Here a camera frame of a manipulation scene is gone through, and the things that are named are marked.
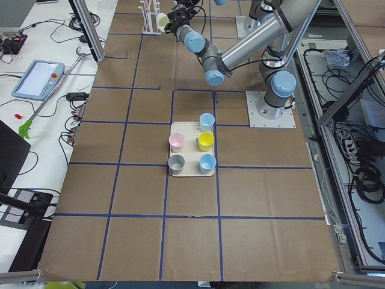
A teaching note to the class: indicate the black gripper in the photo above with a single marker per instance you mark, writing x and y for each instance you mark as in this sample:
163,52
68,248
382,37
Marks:
174,25
189,2

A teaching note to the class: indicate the pale green plastic cup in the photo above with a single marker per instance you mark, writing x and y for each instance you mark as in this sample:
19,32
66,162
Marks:
162,20

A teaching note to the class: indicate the light blue plastic cup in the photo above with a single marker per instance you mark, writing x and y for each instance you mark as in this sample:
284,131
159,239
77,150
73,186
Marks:
207,163

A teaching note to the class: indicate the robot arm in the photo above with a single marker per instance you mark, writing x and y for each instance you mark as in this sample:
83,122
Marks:
274,27
225,14

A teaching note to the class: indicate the light blue cup at edge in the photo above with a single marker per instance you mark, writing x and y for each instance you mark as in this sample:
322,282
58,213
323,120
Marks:
207,121

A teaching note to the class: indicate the pink plastic cup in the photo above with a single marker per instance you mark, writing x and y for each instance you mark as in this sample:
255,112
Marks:
176,142

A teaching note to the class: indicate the yellow plastic cup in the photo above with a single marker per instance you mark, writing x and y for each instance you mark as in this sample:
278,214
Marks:
205,141

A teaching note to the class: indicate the grey plastic cup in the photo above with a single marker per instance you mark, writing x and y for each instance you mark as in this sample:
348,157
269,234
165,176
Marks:
176,164

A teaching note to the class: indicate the black power adapter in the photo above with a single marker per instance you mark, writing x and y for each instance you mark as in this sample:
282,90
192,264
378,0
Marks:
77,96

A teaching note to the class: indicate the cream plastic tray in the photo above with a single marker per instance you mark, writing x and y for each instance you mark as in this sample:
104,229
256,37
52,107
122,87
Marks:
190,151

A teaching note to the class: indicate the teach pendant tablet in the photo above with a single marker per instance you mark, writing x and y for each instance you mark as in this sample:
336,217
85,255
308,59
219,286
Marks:
39,80

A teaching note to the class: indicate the reacher grabber tool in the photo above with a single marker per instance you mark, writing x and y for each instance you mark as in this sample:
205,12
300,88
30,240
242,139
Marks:
24,129

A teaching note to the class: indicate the black monitor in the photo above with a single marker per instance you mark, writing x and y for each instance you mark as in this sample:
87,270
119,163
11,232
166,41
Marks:
14,151

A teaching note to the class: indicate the white wire cup rack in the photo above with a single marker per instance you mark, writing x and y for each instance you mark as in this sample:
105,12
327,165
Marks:
150,9

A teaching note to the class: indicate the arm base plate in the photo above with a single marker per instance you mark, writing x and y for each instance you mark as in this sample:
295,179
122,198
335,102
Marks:
261,115
246,25

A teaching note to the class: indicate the aluminium frame post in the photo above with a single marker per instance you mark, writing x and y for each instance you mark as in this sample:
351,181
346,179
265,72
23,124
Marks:
82,15

